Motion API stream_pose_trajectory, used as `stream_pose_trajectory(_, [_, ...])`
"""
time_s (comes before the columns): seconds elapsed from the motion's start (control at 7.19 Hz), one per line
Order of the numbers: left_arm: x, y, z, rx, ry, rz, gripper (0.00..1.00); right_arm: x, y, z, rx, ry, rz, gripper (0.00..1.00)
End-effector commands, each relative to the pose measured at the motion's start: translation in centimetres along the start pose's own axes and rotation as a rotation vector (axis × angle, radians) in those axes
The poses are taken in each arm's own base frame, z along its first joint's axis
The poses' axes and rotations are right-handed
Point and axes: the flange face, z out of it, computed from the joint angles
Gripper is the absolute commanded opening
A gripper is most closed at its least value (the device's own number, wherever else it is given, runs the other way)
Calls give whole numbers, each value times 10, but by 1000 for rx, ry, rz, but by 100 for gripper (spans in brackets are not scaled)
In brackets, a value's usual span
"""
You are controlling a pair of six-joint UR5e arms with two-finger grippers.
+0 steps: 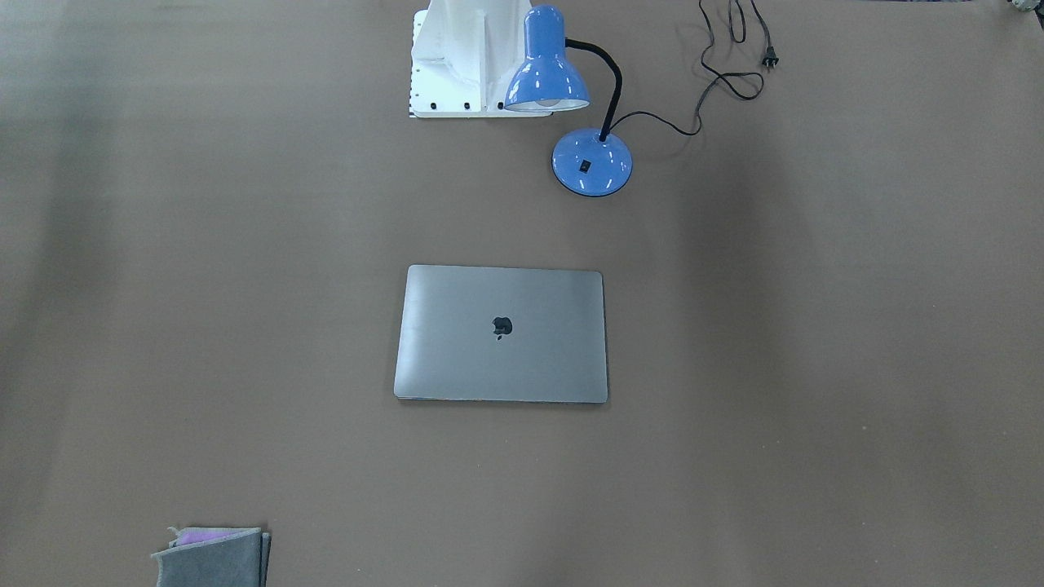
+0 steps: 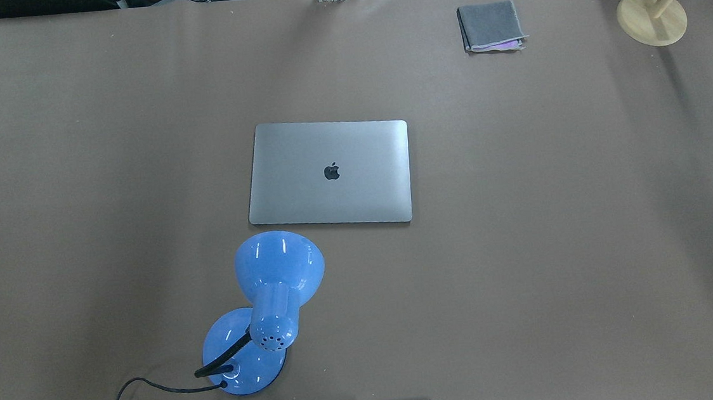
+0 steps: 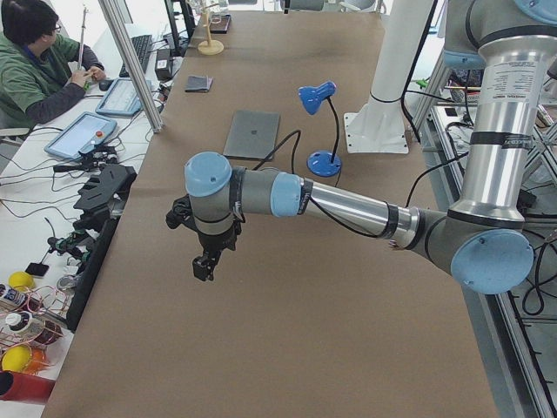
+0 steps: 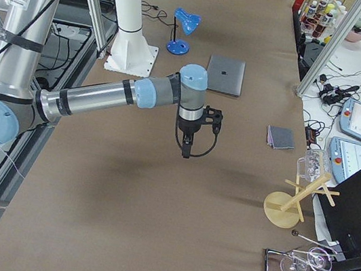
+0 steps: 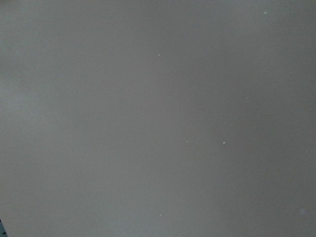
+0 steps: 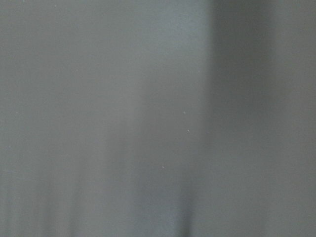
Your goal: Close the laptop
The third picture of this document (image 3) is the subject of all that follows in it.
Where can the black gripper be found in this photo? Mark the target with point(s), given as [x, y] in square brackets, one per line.
[216, 242]

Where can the grey laptop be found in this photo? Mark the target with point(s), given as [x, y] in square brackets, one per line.
[252, 134]

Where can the black tool stand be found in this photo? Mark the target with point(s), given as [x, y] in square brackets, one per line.
[95, 203]

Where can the blue desk lamp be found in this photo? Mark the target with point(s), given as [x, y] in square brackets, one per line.
[324, 161]

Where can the blue teach pendant near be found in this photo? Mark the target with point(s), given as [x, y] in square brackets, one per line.
[81, 136]

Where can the blue teach pendant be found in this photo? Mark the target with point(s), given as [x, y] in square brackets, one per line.
[81, 136]
[120, 100]

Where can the folded grey cloth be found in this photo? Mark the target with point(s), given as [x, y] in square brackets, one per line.
[198, 83]

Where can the yellow ball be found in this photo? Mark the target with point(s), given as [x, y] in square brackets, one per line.
[22, 281]

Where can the blue teach pendant far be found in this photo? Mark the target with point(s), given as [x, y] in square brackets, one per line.
[120, 100]

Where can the wooden cup stand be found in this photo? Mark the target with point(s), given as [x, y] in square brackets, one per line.
[202, 37]

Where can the black keyboard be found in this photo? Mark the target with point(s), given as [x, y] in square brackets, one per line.
[142, 47]

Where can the black rectangular tray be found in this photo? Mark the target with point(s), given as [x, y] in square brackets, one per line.
[220, 25]

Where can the person in green jacket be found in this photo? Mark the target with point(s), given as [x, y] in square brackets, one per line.
[43, 74]

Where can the aluminium frame post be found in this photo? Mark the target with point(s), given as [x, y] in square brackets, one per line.
[116, 24]

